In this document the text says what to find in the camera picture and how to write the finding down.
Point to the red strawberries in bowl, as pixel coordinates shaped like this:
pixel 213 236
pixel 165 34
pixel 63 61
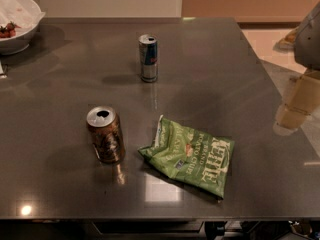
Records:
pixel 9 30

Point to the green jalapeno chip bag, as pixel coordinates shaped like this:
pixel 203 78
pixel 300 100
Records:
pixel 190 156

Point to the blue silver energy drink can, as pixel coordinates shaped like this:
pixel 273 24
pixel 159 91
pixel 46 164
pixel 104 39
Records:
pixel 148 49

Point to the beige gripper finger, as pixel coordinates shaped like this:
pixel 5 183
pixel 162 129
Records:
pixel 289 119
pixel 304 94

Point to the white bowl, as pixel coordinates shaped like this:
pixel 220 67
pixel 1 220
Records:
pixel 19 42

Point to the white napkin in bowl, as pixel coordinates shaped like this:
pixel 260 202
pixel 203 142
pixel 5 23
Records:
pixel 25 13

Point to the brown soda can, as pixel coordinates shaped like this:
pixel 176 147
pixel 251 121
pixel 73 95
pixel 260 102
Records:
pixel 104 126

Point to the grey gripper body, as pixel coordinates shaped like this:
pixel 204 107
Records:
pixel 309 44

